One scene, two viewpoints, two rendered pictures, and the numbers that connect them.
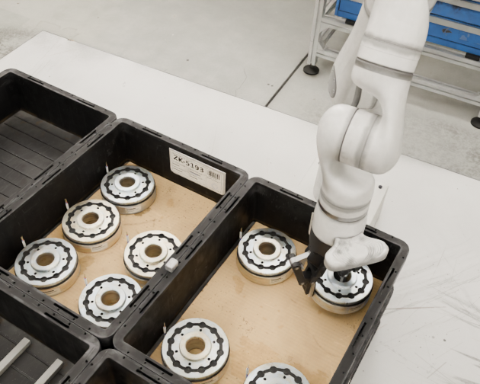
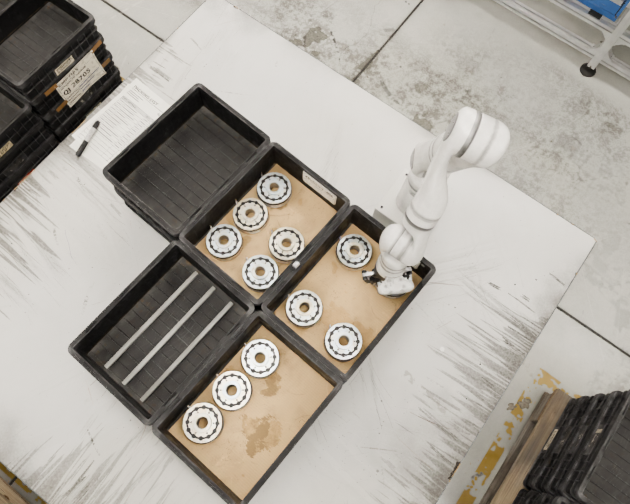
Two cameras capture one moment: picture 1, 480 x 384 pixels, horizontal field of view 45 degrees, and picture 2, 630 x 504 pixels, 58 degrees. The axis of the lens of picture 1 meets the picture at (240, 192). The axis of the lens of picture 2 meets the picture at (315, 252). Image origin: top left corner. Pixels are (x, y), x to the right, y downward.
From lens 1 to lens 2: 76 cm
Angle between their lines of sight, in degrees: 26
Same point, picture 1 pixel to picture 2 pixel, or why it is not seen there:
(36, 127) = (214, 124)
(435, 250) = (470, 244)
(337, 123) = (390, 240)
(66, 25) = not seen: outside the picture
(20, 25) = not seen: outside the picture
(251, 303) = (340, 281)
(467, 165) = (560, 114)
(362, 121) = (403, 242)
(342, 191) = (390, 263)
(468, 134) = (572, 81)
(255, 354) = (337, 313)
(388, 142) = (413, 258)
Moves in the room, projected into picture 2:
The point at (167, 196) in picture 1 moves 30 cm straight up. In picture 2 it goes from (298, 196) to (299, 148)
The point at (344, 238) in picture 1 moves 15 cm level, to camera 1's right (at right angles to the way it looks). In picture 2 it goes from (391, 277) to (450, 289)
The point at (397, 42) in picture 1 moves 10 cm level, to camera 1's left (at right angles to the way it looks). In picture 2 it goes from (425, 217) to (377, 208)
